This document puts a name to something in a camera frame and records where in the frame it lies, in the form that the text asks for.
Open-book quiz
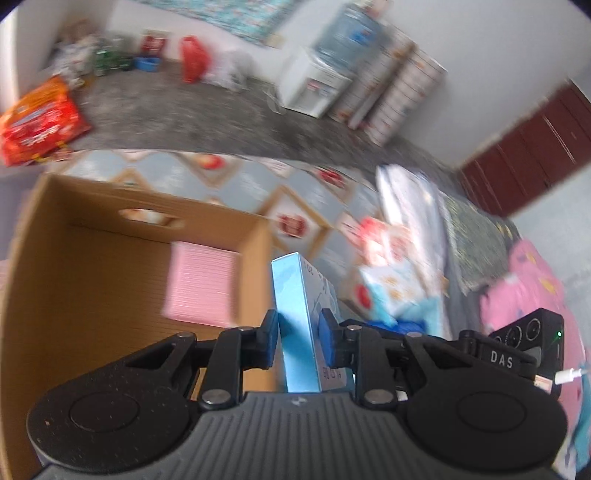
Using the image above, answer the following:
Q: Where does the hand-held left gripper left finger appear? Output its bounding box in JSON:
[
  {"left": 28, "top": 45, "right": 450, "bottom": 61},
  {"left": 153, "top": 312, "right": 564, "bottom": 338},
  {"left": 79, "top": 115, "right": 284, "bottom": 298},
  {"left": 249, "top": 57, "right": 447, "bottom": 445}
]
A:
[{"left": 121, "top": 309, "right": 280, "bottom": 412}]

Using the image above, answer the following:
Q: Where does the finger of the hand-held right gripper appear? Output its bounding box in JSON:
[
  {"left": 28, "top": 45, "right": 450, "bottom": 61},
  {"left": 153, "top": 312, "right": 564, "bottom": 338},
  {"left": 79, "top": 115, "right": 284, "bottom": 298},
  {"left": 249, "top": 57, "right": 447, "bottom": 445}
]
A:
[{"left": 458, "top": 329, "right": 489, "bottom": 359}]

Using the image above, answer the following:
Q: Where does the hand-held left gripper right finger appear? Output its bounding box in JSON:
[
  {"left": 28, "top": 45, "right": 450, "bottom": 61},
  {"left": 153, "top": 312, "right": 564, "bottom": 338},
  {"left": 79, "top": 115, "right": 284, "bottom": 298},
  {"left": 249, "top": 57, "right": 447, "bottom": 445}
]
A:
[{"left": 320, "top": 308, "right": 466, "bottom": 411}]

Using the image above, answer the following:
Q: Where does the light blue bandage box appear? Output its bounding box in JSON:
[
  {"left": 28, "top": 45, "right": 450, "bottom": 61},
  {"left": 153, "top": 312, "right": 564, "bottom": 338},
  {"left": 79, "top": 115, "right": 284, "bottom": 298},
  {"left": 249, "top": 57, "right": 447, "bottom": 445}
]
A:
[{"left": 270, "top": 251, "right": 356, "bottom": 395}]

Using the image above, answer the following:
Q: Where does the brown cardboard box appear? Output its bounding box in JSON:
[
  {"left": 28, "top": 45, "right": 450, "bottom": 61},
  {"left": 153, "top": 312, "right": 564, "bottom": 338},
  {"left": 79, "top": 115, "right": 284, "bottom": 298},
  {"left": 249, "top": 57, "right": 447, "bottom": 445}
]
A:
[{"left": 0, "top": 173, "right": 278, "bottom": 480}]

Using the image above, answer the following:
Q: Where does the pink printed blanket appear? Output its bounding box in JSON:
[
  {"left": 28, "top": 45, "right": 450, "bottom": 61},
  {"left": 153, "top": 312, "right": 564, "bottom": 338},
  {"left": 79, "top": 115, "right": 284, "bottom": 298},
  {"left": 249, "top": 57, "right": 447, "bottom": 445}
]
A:
[{"left": 479, "top": 239, "right": 591, "bottom": 476}]

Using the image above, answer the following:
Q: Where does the pink knitted cloth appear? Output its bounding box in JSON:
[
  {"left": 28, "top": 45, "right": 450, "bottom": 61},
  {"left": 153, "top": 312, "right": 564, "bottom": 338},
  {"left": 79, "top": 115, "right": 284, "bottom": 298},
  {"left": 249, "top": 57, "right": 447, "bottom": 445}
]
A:
[{"left": 161, "top": 241, "right": 243, "bottom": 329}]

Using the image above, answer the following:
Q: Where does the dark patterned bedding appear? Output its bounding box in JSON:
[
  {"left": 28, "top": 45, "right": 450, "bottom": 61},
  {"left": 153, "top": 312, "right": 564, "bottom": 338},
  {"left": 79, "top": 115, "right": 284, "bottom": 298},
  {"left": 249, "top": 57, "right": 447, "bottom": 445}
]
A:
[{"left": 436, "top": 189, "right": 525, "bottom": 294}]

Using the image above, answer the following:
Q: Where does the red white wet wipes pack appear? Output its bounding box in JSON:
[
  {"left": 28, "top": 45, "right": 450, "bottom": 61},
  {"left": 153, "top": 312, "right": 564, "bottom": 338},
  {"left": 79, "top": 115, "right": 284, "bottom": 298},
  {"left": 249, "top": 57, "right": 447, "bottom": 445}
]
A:
[{"left": 358, "top": 217, "right": 413, "bottom": 269}]

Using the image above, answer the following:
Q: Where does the dark red wooden door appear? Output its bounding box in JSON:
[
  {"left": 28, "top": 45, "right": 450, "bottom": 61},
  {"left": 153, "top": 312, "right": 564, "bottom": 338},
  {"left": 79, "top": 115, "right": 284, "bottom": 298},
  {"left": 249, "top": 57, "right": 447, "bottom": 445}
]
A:
[{"left": 457, "top": 78, "right": 591, "bottom": 219}]

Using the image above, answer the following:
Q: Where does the white water dispenser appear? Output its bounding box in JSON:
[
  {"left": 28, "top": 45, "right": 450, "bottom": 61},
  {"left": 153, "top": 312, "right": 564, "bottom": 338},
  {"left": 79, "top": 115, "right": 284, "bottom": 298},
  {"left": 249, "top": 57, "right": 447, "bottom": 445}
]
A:
[{"left": 276, "top": 46, "right": 354, "bottom": 118}]

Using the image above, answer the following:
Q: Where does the clear plastic bag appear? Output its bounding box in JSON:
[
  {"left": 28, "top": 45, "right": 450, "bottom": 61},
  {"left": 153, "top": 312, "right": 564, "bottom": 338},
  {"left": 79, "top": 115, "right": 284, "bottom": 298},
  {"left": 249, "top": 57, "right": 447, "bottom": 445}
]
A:
[{"left": 203, "top": 46, "right": 256, "bottom": 93}]

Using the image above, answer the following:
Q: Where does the red plastic bag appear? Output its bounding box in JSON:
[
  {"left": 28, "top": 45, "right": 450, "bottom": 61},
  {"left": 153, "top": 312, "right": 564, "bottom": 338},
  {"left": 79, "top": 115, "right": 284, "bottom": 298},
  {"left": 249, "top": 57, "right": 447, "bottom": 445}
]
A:
[{"left": 179, "top": 36, "right": 212, "bottom": 85}]

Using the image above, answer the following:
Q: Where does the blue water bottle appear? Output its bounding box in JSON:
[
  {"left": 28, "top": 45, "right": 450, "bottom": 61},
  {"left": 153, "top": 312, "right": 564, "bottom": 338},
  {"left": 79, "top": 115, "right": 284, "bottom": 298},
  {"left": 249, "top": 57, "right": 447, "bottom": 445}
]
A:
[{"left": 310, "top": 4, "right": 386, "bottom": 77}]

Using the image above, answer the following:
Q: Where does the red orange snack bag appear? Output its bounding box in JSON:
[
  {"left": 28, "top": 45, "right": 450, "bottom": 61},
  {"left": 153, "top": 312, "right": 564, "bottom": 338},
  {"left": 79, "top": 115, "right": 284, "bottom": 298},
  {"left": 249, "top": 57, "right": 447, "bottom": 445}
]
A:
[{"left": 0, "top": 76, "right": 92, "bottom": 168}]

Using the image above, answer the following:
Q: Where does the green plastic crate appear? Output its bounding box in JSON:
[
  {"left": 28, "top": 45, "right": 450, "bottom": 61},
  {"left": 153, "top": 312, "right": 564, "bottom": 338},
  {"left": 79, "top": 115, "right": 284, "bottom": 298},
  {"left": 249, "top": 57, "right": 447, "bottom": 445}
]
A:
[{"left": 93, "top": 46, "right": 136, "bottom": 77}]

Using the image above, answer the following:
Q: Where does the red box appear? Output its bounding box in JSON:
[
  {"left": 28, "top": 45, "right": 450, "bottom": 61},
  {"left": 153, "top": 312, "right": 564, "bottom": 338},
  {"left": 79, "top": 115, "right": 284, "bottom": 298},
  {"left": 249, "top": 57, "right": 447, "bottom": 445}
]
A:
[{"left": 140, "top": 28, "right": 168, "bottom": 57}]

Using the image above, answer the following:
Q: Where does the pile of plastic bags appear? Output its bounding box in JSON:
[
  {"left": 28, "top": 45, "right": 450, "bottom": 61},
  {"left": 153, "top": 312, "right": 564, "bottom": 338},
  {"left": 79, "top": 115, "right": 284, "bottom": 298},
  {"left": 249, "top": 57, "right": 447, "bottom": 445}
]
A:
[{"left": 46, "top": 30, "right": 100, "bottom": 88}]

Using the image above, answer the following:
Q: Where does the teal patterned wall cloth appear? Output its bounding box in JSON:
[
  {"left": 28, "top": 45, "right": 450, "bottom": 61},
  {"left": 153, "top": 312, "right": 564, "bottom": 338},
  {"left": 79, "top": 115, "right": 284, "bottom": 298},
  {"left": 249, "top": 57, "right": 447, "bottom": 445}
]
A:
[{"left": 139, "top": 0, "right": 298, "bottom": 48}]

